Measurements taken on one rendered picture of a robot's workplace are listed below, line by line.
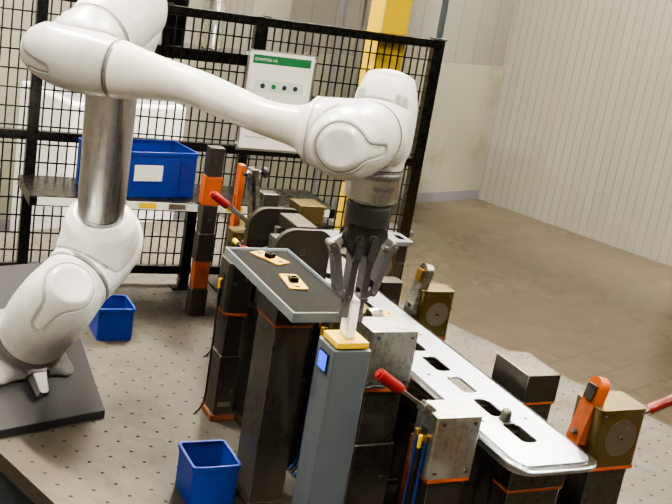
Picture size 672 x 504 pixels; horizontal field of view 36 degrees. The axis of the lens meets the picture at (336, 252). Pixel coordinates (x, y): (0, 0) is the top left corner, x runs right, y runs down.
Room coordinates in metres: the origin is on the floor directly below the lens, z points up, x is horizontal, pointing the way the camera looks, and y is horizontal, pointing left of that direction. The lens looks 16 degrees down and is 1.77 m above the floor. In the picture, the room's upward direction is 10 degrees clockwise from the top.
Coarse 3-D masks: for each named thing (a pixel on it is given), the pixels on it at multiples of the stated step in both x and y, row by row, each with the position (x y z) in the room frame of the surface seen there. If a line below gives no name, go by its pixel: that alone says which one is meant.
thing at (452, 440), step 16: (432, 400) 1.67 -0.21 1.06; (448, 400) 1.68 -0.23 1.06; (464, 400) 1.69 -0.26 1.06; (432, 416) 1.61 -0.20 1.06; (448, 416) 1.61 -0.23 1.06; (464, 416) 1.62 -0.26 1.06; (480, 416) 1.64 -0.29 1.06; (416, 432) 1.64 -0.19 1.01; (432, 432) 1.61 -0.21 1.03; (448, 432) 1.61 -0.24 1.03; (464, 432) 1.62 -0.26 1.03; (416, 448) 1.64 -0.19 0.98; (432, 448) 1.60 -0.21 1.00; (448, 448) 1.61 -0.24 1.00; (464, 448) 1.63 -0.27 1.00; (416, 464) 1.62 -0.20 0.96; (432, 464) 1.60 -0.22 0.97; (448, 464) 1.62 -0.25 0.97; (464, 464) 1.63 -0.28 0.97; (416, 480) 1.61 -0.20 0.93; (432, 480) 1.60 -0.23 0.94; (448, 480) 1.62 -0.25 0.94; (464, 480) 1.63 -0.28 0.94; (416, 496) 1.63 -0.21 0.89; (432, 496) 1.61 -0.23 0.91; (448, 496) 1.63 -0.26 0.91
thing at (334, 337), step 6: (324, 330) 1.67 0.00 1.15; (330, 330) 1.67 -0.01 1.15; (336, 330) 1.68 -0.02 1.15; (324, 336) 1.67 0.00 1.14; (330, 336) 1.65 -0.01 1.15; (336, 336) 1.65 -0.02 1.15; (342, 336) 1.65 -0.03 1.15; (360, 336) 1.67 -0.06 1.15; (330, 342) 1.64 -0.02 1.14; (336, 342) 1.63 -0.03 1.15; (342, 342) 1.63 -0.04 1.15; (348, 342) 1.63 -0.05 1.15; (354, 342) 1.64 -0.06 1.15; (360, 342) 1.64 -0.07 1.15; (366, 342) 1.65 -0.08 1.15; (336, 348) 1.62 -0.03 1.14; (342, 348) 1.62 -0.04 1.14; (348, 348) 1.63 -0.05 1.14; (354, 348) 1.63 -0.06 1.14; (360, 348) 1.64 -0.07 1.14; (366, 348) 1.65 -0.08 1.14
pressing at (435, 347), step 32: (416, 320) 2.26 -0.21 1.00; (416, 352) 2.05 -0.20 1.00; (448, 352) 2.08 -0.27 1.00; (416, 384) 1.89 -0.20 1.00; (448, 384) 1.90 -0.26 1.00; (480, 384) 1.93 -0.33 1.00; (512, 416) 1.80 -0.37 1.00; (512, 448) 1.66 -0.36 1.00; (544, 448) 1.68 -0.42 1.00; (576, 448) 1.70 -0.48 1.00
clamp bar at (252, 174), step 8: (248, 168) 2.59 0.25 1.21; (264, 168) 2.60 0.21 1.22; (248, 176) 2.58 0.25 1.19; (256, 176) 2.58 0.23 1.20; (264, 176) 2.60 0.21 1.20; (248, 184) 2.59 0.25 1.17; (256, 184) 2.58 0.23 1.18; (248, 192) 2.59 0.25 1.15; (256, 192) 2.58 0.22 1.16; (248, 200) 2.60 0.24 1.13; (256, 200) 2.58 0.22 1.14; (248, 208) 2.60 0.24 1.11; (256, 208) 2.58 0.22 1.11; (248, 216) 2.60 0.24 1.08
